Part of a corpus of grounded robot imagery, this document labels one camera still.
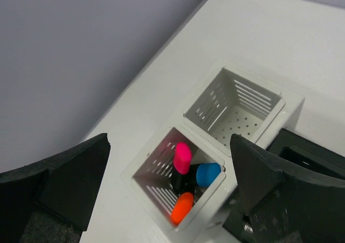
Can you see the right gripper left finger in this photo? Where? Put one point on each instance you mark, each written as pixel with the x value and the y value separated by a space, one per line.
pixel 52 200

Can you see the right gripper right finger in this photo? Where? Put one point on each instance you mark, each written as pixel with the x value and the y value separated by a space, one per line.
pixel 276 200

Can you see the blue highlighter marker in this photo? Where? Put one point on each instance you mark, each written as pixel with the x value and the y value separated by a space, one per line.
pixel 203 174

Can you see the orange highlighter marker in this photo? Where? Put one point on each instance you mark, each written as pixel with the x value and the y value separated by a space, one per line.
pixel 182 207

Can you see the pink highlighter marker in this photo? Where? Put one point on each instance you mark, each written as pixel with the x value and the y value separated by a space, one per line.
pixel 180 166

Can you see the black slotted container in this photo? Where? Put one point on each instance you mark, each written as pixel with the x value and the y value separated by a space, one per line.
pixel 307 154

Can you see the white slotted container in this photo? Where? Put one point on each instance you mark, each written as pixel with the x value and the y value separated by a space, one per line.
pixel 230 100

